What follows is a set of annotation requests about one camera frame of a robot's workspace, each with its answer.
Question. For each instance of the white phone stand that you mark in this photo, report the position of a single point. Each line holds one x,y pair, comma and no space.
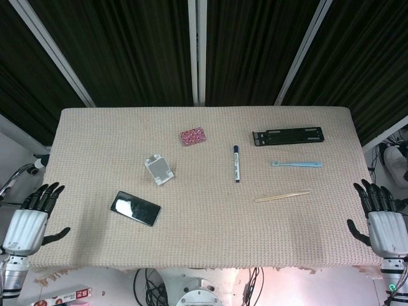
157,169

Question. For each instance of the white slanted frame post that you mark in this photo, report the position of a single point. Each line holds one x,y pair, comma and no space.
303,52
54,52

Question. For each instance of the chrome office chair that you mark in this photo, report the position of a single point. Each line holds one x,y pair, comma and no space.
19,172

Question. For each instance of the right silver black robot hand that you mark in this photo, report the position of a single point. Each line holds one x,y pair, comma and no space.
387,231

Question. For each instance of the blue white marker pen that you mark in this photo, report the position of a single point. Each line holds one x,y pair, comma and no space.
236,164

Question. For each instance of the black pleated curtain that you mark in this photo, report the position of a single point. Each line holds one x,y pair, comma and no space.
127,48

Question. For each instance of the white upright frame post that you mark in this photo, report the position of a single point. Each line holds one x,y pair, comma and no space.
197,51

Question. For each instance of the light blue toothbrush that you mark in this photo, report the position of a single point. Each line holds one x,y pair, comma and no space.
299,164

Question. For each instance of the black smartphone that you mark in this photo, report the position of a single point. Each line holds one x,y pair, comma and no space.
137,210

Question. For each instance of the red white printed box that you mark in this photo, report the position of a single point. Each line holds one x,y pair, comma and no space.
68,296

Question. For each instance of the black folding laptop stand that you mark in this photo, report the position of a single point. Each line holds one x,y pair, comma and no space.
287,137

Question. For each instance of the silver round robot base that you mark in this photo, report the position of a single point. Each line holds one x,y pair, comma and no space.
198,294

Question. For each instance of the pink glitter card case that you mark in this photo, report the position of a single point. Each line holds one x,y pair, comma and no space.
193,136

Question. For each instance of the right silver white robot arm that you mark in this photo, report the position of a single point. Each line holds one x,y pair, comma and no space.
395,271

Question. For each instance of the beige woven tablecloth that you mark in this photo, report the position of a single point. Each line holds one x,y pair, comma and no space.
204,232

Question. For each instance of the wooden chopstick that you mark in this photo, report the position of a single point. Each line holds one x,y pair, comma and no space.
283,195

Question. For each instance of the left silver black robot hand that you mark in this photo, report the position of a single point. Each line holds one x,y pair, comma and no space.
27,224

